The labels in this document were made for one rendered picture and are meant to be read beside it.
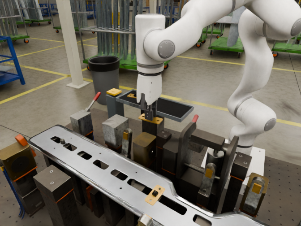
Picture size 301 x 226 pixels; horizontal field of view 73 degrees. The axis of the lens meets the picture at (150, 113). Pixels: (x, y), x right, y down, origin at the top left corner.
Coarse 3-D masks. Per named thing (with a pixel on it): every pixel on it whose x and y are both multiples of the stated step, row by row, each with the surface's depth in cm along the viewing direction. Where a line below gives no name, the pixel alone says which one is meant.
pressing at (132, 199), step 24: (48, 144) 98; (72, 144) 98; (96, 144) 97; (72, 168) 85; (96, 168) 84; (120, 168) 84; (144, 168) 84; (120, 192) 74; (168, 192) 74; (168, 216) 66; (192, 216) 66; (216, 216) 66; (240, 216) 66
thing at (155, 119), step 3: (138, 117) 74; (141, 117) 74; (144, 117) 74; (153, 117) 74; (156, 117) 74; (144, 120) 73; (147, 120) 73; (153, 120) 73; (156, 120) 73; (159, 120) 73; (162, 120) 73; (156, 123) 71; (159, 123) 71
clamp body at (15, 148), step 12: (12, 144) 88; (0, 156) 82; (12, 156) 82; (24, 156) 87; (12, 168) 84; (24, 168) 88; (12, 180) 86; (24, 180) 90; (24, 192) 92; (36, 192) 97; (24, 204) 95; (36, 204) 99
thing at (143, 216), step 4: (140, 216) 56; (144, 216) 55; (148, 216) 56; (140, 220) 54; (144, 220) 54; (148, 220) 54; (152, 220) 57; (140, 224) 56; (144, 224) 54; (148, 224) 54; (152, 224) 56
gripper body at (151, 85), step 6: (138, 72) 64; (138, 78) 63; (144, 78) 62; (150, 78) 62; (156, 78) 64; (138, 84) 63; (144, 84) 62; (150, 84) 63; (156, 84) 65; (138, 90) 64; (144, 90) 63; (150, 90) 63; (156, 90) 67; (138, 96) 65; (150, 96) 64; (156, 96) 68; (138, 102) 66; (150, 102) 66
